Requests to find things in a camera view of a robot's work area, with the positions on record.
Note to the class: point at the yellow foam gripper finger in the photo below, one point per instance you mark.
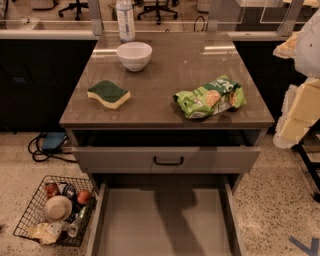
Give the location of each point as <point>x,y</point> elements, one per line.
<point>300,111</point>
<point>286,50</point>

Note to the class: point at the green rice chip bag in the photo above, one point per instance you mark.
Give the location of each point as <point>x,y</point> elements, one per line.
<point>211,98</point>

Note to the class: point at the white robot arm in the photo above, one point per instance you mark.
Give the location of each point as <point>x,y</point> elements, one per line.
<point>307,50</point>

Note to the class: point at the white ceramic bowl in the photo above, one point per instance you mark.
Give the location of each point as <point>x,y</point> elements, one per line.
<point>135,56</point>

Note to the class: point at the round wooden bowl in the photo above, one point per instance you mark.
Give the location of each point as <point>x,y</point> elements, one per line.
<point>57,208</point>

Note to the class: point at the crumpled beige snack bag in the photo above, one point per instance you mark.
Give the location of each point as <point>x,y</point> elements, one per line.
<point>47,233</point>

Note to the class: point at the grey metal cabinet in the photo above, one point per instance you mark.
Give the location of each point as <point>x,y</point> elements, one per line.
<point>151,117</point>

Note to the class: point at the black office chair right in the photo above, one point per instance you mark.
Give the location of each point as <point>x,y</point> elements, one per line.
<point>156,6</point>

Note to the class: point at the black office chair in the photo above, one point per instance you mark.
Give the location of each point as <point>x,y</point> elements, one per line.
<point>77,5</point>
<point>156,6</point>

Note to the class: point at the blue floor tape mark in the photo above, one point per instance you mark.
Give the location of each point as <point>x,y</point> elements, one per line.
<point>311,250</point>

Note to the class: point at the white plastic bottle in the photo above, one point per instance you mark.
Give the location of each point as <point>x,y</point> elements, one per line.
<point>125,18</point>

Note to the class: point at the green and yellow sponge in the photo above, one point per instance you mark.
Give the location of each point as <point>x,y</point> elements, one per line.
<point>108,94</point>

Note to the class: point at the lower open grey drawer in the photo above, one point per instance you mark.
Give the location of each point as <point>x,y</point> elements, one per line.
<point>165,215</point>

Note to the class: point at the upper grey drawer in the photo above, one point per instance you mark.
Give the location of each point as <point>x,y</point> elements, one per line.
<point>166,160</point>

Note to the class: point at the black office chair left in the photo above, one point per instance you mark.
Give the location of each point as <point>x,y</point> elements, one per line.
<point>77,5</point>

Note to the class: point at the red apple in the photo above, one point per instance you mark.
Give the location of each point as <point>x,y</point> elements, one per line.
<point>83,197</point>

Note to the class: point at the blue white snack pack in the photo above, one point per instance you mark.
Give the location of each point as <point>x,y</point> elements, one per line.
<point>66,189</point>

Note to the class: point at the blue power box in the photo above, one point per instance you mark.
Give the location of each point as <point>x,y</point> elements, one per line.
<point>53,141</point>

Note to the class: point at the clear glass bottle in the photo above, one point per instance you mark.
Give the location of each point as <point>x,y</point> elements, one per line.
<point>74,227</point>

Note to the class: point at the red tin can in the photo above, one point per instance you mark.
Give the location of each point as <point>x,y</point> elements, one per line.
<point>51,189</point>

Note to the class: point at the black stand frame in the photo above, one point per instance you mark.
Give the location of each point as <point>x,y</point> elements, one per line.
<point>308,145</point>

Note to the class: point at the black wire basket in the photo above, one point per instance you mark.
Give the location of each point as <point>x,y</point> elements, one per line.
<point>34,214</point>

